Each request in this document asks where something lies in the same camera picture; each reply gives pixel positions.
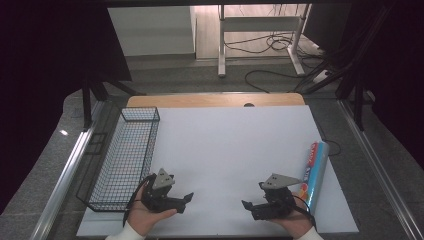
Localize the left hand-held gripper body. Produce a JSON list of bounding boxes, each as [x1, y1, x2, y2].
[[141, 167, 187, 215]]

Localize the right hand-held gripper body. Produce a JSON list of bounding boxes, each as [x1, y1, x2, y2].
[[251, 172, 303, 221]]

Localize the person's left hand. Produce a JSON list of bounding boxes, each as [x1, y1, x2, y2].
[[127, 185, 178, 237]]

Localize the person's right hand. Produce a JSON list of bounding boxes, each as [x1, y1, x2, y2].
[[269, 191, 315, 240]]

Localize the long blue wrap box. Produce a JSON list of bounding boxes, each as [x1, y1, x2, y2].
[[297, 140, 331, 216]]

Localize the white table mat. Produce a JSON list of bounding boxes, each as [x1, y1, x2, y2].
[[76, 104, 360, 238]]

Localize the wooden table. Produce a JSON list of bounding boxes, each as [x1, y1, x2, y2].
[[126, 92, 306, 109]]

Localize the black tripod stand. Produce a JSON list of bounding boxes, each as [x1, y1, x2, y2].
[[81, 73, 147, 132], [335, 71, 368, 132]]

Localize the white power strip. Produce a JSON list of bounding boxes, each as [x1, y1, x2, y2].
[[312, 69, 332, 84]]

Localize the white cabinet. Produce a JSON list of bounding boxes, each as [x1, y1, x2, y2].
[[107, 5, 198, 58]]

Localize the black curtain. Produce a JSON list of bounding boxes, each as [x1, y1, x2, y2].
[[0, 0, 133, 214], [303, 0, 424, 169]]

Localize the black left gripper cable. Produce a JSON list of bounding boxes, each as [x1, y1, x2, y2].
[[122, 175, 156, 228]]

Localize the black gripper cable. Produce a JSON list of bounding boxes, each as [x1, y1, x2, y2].
[[291, 195, 317, 229], [122, 175, 156, 228]]

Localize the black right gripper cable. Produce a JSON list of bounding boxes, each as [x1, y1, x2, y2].
[[291, 195, 317, 229]]

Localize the black wire basket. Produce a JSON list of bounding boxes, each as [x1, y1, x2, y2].
[[76, 106, 161, 213]]

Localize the thin black cable loop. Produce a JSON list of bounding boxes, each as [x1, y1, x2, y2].
[[321, 138, 342, 157]]

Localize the aluminium rail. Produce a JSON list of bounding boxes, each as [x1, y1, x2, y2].
[[337, 99, 424, 240], [30, 99, 106, 240]]

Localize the black floor cable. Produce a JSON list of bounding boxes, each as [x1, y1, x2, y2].
[[244, 69, 303, 94]]

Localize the tangled black cables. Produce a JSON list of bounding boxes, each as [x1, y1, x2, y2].
[[223, 31, 326, 58]]

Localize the white metal desk frame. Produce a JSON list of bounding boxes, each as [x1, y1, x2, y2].
[[217, 3, 312, 78]]

